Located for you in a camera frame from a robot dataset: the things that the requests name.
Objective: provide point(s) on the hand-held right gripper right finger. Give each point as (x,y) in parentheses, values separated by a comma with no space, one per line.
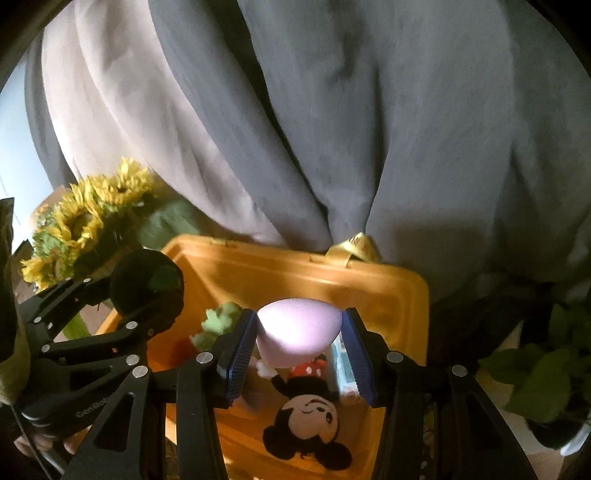
(358,360)

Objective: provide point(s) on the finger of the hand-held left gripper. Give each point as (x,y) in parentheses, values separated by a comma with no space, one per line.
(60,300)
(92,346)

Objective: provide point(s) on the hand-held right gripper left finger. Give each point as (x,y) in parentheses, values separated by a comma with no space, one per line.
(242,355)

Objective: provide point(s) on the blue white tissue packet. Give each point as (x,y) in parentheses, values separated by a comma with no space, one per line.
(341,374)

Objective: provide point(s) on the green frog toy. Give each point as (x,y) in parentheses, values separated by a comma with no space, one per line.
(219,321)

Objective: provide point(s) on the pink egg-shaped sponge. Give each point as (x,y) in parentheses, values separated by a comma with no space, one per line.
(300,332)

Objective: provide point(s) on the orange plastic crate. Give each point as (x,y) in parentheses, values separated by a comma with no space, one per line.
(295,281)

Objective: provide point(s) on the person's left hand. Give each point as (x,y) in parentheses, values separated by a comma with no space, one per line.
(32,447)

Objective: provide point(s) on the mouse plush toy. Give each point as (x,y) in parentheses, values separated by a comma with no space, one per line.
(304,415)

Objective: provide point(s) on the sunflower bouquet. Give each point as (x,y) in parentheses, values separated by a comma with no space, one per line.
(78,221)

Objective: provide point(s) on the patterned brown tablecloth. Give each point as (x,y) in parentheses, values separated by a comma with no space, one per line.
(430,438)

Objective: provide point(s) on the gold satin ribbon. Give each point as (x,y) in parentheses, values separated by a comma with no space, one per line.
(355,247)

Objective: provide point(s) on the beige curtain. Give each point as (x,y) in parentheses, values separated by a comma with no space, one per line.
(138,138)

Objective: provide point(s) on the green potted plant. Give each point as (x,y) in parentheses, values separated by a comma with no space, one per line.
(540,387)

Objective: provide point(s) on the grey curtain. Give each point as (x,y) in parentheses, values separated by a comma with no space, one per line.
(369,138)

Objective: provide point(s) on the white plant pot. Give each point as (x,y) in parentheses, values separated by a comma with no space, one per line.
(581,438)

